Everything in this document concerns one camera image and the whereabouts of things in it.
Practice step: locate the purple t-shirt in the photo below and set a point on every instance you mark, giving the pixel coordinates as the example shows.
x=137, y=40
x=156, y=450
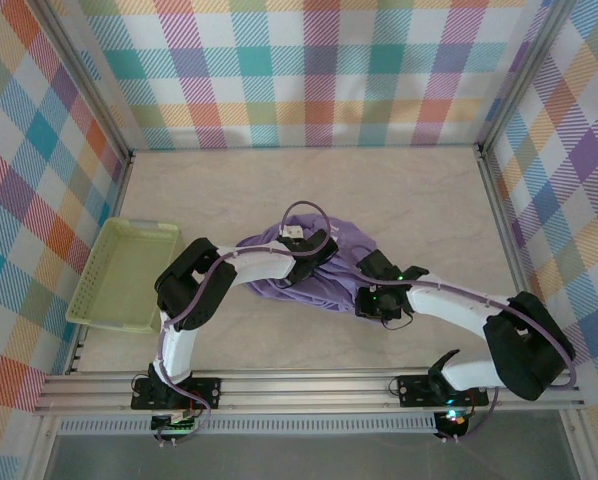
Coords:
x=339, y=290

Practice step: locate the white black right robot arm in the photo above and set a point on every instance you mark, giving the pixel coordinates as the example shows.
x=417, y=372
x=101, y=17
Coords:
x=449, y=310

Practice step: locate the green plastic basket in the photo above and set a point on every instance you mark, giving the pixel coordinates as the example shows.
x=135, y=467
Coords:
x=124, y=280

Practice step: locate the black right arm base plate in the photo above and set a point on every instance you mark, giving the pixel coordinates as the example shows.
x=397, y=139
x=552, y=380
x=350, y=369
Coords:
x=414, y=392

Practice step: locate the aluminium mounting rail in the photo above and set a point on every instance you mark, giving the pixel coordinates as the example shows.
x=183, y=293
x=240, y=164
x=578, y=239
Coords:
x=304, y=390

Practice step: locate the aluminium table side rail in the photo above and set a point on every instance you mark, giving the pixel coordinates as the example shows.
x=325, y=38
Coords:
x=122, y=185
x=503, y=225

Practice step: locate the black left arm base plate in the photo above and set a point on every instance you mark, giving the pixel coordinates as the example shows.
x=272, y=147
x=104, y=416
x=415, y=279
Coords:
x=209, y=392

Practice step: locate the aluminium frame leg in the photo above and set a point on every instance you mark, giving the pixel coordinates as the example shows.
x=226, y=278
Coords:
x=41, y=450
x=579, y=450

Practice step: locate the aluminium frame post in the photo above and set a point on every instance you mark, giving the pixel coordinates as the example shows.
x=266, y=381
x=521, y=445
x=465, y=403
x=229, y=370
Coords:
x=522, y=75
x=90, y=75

